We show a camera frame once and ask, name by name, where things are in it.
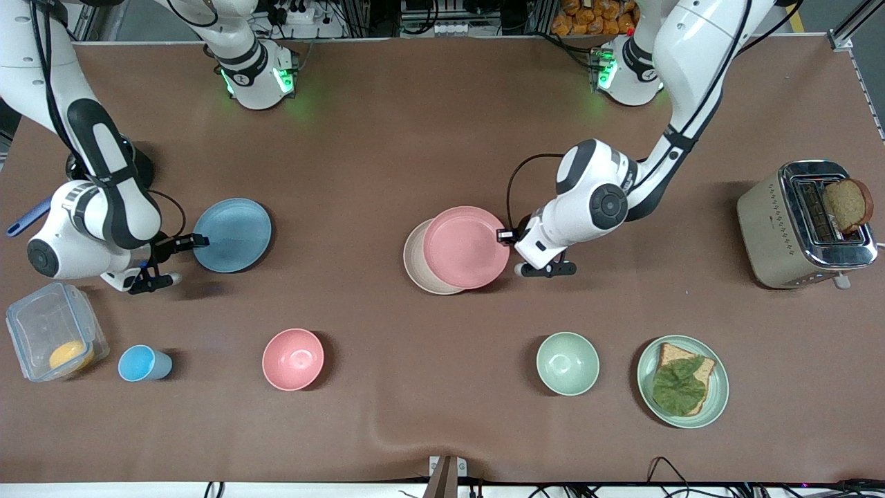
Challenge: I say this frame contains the green bowl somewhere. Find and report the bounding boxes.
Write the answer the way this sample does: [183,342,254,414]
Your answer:
[537,332,600,396]

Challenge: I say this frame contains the pink plate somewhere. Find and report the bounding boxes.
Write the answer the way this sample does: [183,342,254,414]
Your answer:
[422,206,511,290]

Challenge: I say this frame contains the toast slice with lettuce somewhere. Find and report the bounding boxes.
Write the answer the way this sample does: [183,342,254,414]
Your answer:
[653,342,716,417]

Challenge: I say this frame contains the pink bowl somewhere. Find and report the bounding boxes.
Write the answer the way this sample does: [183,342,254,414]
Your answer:
[262,328,325,392]

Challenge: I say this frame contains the blue cup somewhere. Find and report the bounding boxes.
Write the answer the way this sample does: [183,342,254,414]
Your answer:
[118,344,174,382]

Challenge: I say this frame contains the brown bread slice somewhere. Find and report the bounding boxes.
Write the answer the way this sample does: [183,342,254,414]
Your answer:
[821,178,875,234]

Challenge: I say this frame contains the brown table mat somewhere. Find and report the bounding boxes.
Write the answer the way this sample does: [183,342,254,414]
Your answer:
[0,35,885,485]

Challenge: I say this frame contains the aluminium frame rail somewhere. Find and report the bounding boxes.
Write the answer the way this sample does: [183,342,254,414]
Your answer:
[830,0,885,50]

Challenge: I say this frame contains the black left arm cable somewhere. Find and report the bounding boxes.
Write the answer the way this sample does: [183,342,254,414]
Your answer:
[506,0,806,234]

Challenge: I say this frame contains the blue plate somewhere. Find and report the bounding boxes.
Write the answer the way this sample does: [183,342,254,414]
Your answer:
[192,198,273,274]

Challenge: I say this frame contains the green lettuce leaf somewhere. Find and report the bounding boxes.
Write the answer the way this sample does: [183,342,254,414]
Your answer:
[652,356,707,417]

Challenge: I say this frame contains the green plate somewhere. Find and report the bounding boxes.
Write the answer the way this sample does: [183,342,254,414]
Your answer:
[637,335,730,430]

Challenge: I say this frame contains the black saucepan blue handle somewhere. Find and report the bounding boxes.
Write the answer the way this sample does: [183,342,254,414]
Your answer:
[6,137,156,238]

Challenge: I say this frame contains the black looped floor cable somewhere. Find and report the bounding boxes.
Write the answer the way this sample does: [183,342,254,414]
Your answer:
[646,456,692,498]

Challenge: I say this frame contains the clear plastic food container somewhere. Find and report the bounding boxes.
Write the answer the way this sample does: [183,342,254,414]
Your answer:
[6,281,110,383]

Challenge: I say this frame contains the bag of oranges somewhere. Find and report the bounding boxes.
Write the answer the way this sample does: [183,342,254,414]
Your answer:
[551,0,640,37]

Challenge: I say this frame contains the beige plate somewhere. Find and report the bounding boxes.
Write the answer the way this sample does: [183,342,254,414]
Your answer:
[403,220,467,296]

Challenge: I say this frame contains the beige chrome toaster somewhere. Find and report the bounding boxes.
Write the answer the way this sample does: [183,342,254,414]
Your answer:
[736,160,879,290]

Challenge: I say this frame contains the yellow orange round food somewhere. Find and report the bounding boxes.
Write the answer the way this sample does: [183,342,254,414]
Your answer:
[48,340,94,373]

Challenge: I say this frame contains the metal table edge clamp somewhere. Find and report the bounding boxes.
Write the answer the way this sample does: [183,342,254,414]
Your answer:
[429,455,468,498]

